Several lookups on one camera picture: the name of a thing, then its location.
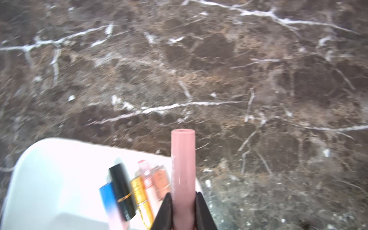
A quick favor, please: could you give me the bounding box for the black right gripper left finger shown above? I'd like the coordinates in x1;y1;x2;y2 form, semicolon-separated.
151;193;173;230

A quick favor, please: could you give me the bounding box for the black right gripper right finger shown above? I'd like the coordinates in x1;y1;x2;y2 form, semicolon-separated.
195;192;218;230

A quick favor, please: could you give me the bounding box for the brown translucent lip gloss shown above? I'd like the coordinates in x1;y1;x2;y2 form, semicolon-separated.
152;165;171;200

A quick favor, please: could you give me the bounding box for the black lipstick tube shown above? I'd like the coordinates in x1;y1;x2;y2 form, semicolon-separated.
109;163;136;221

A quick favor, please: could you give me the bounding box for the gold glitter lipstick tube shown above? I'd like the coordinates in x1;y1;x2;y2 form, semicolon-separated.
130;176;154;230

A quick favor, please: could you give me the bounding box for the blue pink gradient lipstick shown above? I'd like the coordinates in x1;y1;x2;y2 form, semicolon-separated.
99;183;129;230

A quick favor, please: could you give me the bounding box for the clear pink lip gloss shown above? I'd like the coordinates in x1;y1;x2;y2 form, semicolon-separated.
138;160;161;217

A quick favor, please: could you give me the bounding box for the matte pink lipstick tube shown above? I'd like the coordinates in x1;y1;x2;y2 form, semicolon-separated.
171;129;196;230

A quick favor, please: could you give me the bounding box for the white plastic storage box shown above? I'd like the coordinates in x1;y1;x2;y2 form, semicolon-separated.
1;138;172;230

